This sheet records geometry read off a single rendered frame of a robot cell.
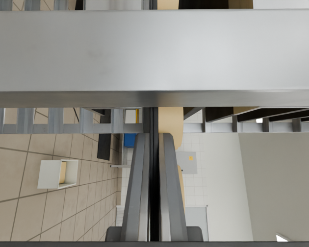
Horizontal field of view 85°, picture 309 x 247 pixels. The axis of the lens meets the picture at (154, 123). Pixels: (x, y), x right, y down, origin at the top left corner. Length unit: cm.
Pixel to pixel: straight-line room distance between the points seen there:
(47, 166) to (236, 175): 396
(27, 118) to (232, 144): 438
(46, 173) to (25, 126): 98
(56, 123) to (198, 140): 399
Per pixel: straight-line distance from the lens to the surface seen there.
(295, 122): 65
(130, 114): 377
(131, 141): 363
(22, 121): 64
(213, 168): 441
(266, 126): 59
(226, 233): 466
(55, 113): 59
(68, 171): 182
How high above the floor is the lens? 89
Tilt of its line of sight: level
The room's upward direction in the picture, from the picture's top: 90 degrees clockwise
